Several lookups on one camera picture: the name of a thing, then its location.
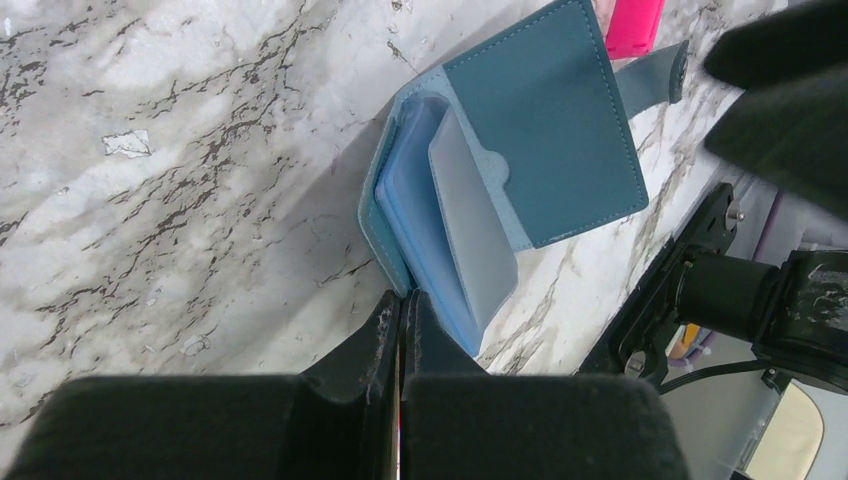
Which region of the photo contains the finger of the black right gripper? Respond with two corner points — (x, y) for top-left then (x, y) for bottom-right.
(703, 1), (847, 219)

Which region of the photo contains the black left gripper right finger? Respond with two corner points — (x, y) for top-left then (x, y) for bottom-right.
(401, 290), (689, 479)

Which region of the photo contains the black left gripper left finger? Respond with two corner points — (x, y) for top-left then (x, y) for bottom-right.
(8, 292), (402, 479)

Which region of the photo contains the teal card holder wallet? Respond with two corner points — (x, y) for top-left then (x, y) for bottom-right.
(358, 1), (689, 356)

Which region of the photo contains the pink small object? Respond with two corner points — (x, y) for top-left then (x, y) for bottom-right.
(605, 0), (665, 60)

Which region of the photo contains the black mounting rail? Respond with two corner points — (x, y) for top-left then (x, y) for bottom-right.
(578, 183), (847, 394)

